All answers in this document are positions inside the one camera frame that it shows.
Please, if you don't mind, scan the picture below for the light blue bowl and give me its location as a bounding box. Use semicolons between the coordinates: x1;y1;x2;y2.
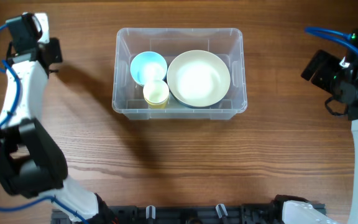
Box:
130;51;168;86

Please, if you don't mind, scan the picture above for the pale green cup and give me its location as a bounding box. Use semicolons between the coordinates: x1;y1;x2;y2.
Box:
143;80;170;105

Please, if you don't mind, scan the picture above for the yellow cup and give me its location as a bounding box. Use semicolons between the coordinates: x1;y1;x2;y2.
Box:
145;98;168;109

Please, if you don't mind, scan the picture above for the cream plate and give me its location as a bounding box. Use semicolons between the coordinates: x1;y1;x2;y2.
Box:
167;50;231;108

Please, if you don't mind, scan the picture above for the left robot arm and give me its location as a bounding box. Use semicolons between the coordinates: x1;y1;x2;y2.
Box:
0;12;118;223

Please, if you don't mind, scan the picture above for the clear plastic storage container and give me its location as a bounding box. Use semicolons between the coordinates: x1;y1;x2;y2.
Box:
112;27;248;120

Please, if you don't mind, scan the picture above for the right blue cable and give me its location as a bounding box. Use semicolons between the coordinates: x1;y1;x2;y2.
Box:
304;26;358;77

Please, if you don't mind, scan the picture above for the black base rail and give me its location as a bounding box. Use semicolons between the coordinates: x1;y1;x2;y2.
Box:
50;203;326;224

